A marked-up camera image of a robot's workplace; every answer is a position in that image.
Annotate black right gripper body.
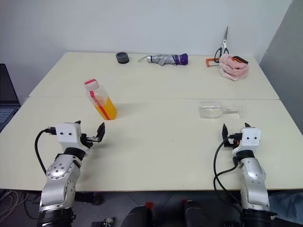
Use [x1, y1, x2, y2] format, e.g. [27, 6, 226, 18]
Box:
[223, 133, 242, 149]

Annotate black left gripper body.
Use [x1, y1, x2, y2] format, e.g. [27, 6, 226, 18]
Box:
[80, 133, 100, 148]

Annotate bottle with orange liquid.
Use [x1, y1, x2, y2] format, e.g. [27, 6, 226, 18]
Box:
[83, 79, 118, 121]

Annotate clear plastic container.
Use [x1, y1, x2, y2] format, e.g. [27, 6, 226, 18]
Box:
[199, 101, 246, 120]

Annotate white bottle cap pink tape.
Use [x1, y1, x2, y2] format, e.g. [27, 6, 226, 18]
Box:
[83, 79, 99, 91]

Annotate pink folded towel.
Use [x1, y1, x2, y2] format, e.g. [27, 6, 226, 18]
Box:
[218, 53, 250, 82]

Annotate black table foot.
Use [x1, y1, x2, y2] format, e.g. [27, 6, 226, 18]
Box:
[75, 191, 104, 206]

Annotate dark laptop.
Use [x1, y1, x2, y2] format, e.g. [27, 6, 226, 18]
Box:
[0, 63, 21, 133]

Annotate black round cap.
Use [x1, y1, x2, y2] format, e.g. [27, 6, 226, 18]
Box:
[115, 52, 130, 65]

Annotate dark rounded shape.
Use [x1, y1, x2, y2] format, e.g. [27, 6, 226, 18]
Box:
[122, 205, 152, 227]
[181, 199, 215, 227]

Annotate blue denim trouser leg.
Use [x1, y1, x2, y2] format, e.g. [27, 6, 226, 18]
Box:
[269, 192, 303, 223]

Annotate small black floor device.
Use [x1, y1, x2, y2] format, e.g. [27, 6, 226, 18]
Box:
[91, 217, 115, 227]

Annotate folded silver purple umbrella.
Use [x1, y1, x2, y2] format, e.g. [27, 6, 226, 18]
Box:
[137, 53, 189, 67]

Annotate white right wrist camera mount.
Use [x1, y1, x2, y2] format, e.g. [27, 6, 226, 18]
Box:
[232, 127, 262, 155]

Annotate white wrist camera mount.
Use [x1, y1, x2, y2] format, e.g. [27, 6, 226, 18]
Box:
[232, 127, 262, 155]
[55, 122, 91, 156]

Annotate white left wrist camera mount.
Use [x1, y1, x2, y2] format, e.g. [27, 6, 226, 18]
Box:
[55, 122, 91, 156]

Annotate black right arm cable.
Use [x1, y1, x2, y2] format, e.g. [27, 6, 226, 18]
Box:
[213, 133, 245, 215]

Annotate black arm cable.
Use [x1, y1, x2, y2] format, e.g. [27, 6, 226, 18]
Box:
[35, 127, 57, 176]
[213, 133, 245, 215]

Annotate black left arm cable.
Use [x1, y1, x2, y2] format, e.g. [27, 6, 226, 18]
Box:
[35, 127, 57, 176]

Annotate orange frame hacksaw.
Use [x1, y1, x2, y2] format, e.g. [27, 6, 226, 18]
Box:
[205, 55, 250, 69]

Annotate black handled scissors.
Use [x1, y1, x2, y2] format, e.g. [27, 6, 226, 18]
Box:
[214, 26, 230, 63]

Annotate loose floor cables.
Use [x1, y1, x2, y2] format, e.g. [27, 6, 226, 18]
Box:
[0, 188, 41, 215]

